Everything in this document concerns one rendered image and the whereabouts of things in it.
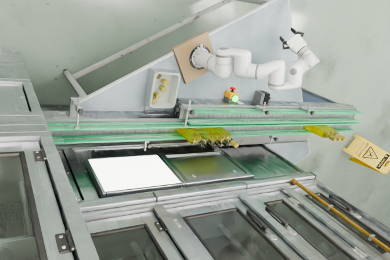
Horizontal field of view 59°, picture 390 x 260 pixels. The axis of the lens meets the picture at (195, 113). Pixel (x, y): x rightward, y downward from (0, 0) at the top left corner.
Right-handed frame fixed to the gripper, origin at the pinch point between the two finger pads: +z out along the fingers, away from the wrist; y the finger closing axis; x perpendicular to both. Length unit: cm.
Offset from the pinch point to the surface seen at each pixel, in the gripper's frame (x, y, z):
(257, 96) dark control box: 29.9, 36.1, -15.7
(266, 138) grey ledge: 47, 49, -42
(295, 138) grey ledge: 69, 29, -54
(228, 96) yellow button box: 12, 55, -7
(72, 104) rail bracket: -59, 127, 22
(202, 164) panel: -16, 95, -38
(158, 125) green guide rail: -27, 101, -6
